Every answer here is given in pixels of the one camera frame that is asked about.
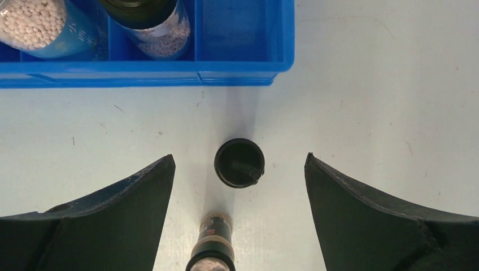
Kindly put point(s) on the black lid jar front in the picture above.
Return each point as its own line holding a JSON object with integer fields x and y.
{"x": 159, "y": 28}

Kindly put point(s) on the silver lid jar front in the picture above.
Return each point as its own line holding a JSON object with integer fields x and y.
{"x": 47, "y": 29}

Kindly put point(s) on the blue plastic bin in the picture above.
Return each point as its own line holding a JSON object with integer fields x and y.
{"x": 233, "y": 43}

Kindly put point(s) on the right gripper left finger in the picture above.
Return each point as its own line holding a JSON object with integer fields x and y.
{"x": 115, "y": 228}

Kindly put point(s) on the small dark bottle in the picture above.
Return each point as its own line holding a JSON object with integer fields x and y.
{"x": 213, "y": 249}
{"x": 239, "y": 163}

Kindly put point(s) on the small dark bottle front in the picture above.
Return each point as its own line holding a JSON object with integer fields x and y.
{"x": 213, "y": 249}

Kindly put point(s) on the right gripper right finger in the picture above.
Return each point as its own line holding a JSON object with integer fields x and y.
{"x": 362, "y": 228}

